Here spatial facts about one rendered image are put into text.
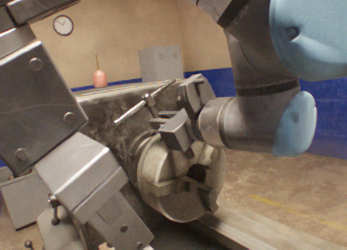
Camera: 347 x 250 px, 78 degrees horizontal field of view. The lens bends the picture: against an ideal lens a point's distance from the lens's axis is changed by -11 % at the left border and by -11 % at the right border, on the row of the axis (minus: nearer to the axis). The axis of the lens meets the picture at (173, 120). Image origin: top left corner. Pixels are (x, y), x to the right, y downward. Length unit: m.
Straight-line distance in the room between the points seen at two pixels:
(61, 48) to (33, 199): 2.35
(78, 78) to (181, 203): 3.61
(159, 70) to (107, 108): 3.48
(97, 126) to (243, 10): 0.56
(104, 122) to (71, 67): 3.41
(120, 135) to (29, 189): 2.12
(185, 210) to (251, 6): 0.55
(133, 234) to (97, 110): 0.53
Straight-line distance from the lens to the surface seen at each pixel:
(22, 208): 2.81
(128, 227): 0.17
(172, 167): 0.57
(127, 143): 0.73
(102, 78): 1.14
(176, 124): 0.44
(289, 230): 0.88
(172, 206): 0.61
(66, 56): 4.08
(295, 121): 0.31
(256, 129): 0.33
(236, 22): 0.19
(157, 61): 4.13
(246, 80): 0.32
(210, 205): 0.68
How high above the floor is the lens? 1.36
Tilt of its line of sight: 11 degrees down
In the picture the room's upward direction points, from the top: 7 degrees counter-clockwise
